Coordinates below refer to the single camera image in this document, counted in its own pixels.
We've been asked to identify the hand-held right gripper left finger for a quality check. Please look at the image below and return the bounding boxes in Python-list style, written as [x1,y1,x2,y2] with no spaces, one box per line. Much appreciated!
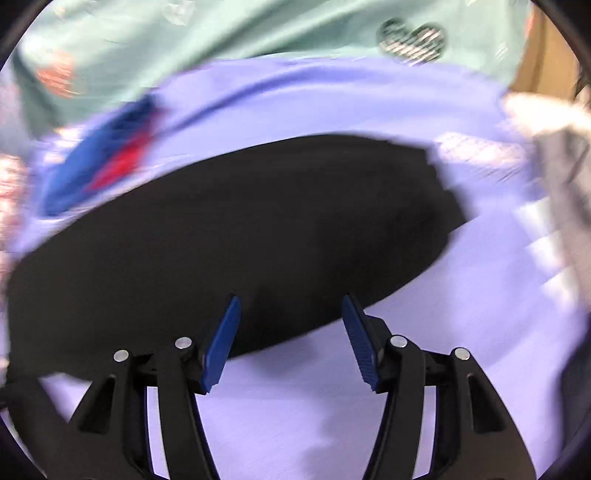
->
[46,295,243,480]

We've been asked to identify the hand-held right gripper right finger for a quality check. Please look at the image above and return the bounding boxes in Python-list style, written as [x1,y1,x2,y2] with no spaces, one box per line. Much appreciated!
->
[342,293,539,480]

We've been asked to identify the black pants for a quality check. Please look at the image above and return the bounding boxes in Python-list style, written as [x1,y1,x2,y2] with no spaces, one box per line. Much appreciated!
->
[7,134,478,384]

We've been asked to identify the blue and red cloth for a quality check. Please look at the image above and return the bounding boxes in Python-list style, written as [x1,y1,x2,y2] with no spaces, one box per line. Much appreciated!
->
[39,95,167,217]

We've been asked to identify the lavender bed sheet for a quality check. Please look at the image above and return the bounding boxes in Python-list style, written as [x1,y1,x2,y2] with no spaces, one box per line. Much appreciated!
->
[9,58,583,480]

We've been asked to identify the red and white floral pillow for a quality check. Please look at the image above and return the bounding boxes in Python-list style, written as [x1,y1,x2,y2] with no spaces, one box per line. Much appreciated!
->
[0,152,31,259]

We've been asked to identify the white and grey cloth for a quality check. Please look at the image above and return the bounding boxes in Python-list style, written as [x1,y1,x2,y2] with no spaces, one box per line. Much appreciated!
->
[503,90,591,370]

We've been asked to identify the green printed cloth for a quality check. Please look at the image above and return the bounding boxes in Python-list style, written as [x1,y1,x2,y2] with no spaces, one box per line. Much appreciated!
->
[11,0,532,134]

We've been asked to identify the brown wooden panel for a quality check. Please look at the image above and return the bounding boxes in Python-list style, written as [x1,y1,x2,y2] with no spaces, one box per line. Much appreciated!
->
[512,14,583,100]

